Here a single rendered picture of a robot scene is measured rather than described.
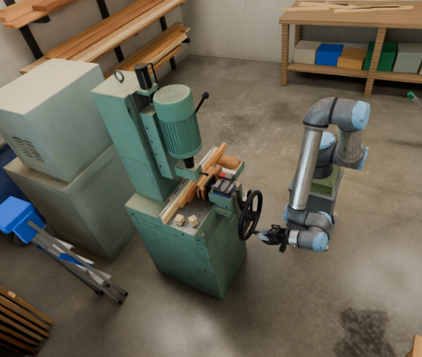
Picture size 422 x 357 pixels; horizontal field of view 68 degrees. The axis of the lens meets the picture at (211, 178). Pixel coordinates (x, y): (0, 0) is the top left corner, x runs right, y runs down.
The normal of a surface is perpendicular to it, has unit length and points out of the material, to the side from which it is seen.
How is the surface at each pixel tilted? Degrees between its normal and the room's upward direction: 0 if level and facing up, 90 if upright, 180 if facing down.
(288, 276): 0
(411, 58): 90
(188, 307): 0
